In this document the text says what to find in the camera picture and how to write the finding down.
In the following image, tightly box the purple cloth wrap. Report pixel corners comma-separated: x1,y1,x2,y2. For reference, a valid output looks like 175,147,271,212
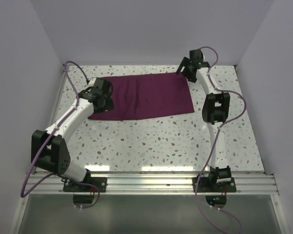
88,73,194,121

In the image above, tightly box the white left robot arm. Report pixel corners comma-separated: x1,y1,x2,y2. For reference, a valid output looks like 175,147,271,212
31,78,114,192

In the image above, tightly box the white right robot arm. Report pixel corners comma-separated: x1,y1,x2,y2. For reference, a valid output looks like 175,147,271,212
176,49,231,193

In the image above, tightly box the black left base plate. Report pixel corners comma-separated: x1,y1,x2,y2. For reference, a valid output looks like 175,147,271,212
61,177,107,193

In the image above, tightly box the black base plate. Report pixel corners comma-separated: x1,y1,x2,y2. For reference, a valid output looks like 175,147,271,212
197,177,237,193
61,177,107,193

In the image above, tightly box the aluminium mounting rail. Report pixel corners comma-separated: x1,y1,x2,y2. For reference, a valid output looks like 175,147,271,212
21,173,276,195

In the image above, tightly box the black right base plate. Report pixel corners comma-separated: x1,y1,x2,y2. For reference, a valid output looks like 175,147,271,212
197,177,237,193

